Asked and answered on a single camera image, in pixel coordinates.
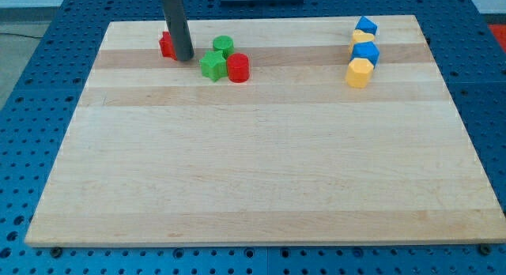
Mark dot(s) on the green star block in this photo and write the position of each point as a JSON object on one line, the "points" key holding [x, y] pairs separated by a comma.
{"points": [[213, 65]]}

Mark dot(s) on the red star block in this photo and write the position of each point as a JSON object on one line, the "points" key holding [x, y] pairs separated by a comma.
{"points": [[166, 46]]}

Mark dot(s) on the red cylinder block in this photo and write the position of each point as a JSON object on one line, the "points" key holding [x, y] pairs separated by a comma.
{"points": [[238, 67]]}

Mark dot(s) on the green cylinder block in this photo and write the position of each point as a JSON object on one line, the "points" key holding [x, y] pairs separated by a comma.
{"points": [[224, 44]]}

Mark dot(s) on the light wooden board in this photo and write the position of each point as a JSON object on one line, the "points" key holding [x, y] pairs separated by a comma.
{"points": [[156, 155]]}

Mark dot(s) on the yellow hexagon block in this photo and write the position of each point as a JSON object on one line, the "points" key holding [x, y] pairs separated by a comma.
{"points": [[359, 73]]}

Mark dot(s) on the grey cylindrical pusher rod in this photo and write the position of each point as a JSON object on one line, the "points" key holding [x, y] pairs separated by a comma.
{"points": [[176, 21]]}

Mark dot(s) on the blue pentagon block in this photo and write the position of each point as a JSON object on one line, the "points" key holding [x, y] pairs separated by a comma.
{"points": [[366, 50]]}

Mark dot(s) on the yellow heart block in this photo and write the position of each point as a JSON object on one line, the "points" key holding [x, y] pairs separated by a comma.
{"points": [[359, 36]]}

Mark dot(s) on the blue block at top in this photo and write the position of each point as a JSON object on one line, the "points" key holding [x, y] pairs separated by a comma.
{"points": [[366, 25]]}

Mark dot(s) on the black bolt lower left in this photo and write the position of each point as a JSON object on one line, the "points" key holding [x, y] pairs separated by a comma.
{"points": [[55, 252]]}

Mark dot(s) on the black bolt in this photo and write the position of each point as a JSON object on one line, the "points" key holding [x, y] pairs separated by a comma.
{"points": [[55, 252], [484, 249]]}

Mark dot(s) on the black bolt lower right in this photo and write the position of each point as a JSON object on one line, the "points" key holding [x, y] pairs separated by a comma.
{"points": [[484, 249]]}

